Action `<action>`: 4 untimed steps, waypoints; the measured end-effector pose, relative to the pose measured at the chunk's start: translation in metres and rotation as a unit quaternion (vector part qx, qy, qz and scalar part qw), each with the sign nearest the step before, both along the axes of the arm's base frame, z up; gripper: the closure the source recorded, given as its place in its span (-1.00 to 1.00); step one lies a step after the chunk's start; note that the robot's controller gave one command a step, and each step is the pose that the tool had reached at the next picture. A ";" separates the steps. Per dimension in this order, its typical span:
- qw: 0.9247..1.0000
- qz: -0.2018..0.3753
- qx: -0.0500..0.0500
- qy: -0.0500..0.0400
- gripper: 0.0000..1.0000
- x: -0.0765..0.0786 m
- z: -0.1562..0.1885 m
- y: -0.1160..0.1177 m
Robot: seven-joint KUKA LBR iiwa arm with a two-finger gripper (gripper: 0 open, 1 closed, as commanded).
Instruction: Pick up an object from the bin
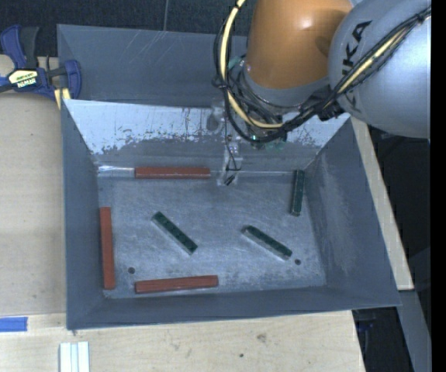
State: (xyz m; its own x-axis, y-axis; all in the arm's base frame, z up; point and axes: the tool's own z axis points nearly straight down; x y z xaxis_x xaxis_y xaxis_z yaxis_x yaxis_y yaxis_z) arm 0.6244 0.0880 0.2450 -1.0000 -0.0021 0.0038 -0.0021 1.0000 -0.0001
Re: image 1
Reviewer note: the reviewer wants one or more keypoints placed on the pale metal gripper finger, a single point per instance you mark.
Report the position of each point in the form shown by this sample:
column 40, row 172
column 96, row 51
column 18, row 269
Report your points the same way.
column 233, row 151
column 228, row 179

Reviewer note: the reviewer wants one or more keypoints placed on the grey metal bin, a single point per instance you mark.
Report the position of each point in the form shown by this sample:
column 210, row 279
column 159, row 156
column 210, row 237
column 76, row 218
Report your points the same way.
column 215, row 207

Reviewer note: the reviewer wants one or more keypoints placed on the red-brown flat block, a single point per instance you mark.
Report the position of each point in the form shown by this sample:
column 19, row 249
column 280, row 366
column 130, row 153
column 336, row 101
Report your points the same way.
column 176, row 284
column 172, row 173
column 107, row 246

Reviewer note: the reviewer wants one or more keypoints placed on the dark green flat block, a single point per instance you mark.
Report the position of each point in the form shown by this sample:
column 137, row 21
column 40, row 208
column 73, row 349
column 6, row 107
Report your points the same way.
column 297, row 192
column 174, row 232
column 267, row 242

